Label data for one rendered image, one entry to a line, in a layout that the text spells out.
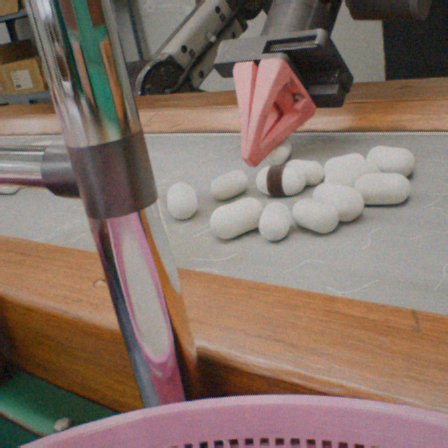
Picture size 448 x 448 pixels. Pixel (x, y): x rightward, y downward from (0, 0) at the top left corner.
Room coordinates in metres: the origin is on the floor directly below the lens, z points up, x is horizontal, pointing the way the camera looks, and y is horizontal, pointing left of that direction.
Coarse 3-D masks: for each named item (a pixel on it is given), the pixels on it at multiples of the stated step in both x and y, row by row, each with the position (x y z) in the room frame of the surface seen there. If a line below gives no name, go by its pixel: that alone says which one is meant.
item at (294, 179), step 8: (264, 168) 0.40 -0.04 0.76; (288, 168) 0.39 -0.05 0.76; (296, 168) 0.39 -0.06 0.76; (264, 176) 0.39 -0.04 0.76; (288, 176) 0.38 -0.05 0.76; (296, 176) 0.38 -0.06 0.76; (304, 176) 0.39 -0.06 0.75; (264, 184) 0.39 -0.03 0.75; (288, 184) 0.38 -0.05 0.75; (296, 184) 0.38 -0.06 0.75; (304, 184) 0.39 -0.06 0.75; (264, 192) 0.39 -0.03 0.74; (288, 192) 0.38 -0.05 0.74; (296, 192) 0.38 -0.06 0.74
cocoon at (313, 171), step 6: (294, 162) 0.41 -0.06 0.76; (300, 162) 0.41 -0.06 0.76; (306, 162) 0.40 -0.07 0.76; (312, 162) 0.40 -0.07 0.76; (300, 168) 0.40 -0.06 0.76; (306, 168) 0.40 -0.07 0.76; (312, 168) 0.40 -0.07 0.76; (318, 168) 0.40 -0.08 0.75; (306, 174) 0.40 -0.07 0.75; (312, 174) 0.39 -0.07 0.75; (318, 174) 0.39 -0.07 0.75; (306, 180) 0.40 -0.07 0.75; (312, 180) 0.39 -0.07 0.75; (318, 180) 0.39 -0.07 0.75
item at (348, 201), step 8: (320, 184) 0.34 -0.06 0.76; (328, 184) 0.34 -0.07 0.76; (336, 184) 0.34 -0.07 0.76; (320, 192) 0.34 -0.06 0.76; (328, 192) 0.33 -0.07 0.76; (336, 192) 0.33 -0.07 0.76; (344, 192) 0.32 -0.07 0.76; (352, 192) 0.32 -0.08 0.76; (320, 200) 0.33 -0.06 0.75; (328, 200) 0.33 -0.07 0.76; (336, 200) 0.32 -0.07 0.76; (344, 200) 0.32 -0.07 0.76; (352, 200) 0.32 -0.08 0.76; (360, 200) 0.32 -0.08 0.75; (336, 208) 0.32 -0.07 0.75; (344, 208) 0.32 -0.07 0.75; (352, 208) 0.32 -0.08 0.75; (360, 208) 0.32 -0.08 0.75; (344, 216) 0.32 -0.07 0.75; (352, 216) 0.32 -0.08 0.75
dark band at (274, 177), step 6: (270, 168) 0.40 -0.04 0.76; (276, 168) 0.39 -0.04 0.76; (282, 168) 0.39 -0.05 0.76; (270, 174) 0.39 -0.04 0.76; (276, 174) 0.39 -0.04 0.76; (282, 174) 0.39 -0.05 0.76; (270, 180) 0.39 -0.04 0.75; (276, 180) 0.39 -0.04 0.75; (282, 180) 0.38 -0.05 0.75; (270, 186) 0.39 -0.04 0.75; (276, 186) 0.39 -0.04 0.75; (282, 186) 0.38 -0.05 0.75; (270, 192) 0.39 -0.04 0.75; (276, 192) 0.39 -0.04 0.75; (282, 192) 0.39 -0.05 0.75
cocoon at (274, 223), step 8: (264, 208) 0.33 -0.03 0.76; (272, 208) 0.33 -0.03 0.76; (280, 208) 0.33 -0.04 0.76; (288, 208) 0.33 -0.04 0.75; (264, 216) 0.32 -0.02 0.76; (272, 216) 0.32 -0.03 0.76; (280, 216) 0.32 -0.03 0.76; (288, 216) 0.32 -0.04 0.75; (264, 224) 0.31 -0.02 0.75; (272, 224) 0.31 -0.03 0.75; (280, 224) 0.31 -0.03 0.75; (288, 224) 0.32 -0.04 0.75; (264, 232) 0.31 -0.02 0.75; (272, 232) 0.31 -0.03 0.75; (280, 232) 0.31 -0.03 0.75; (272, 240) 0.32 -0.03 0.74
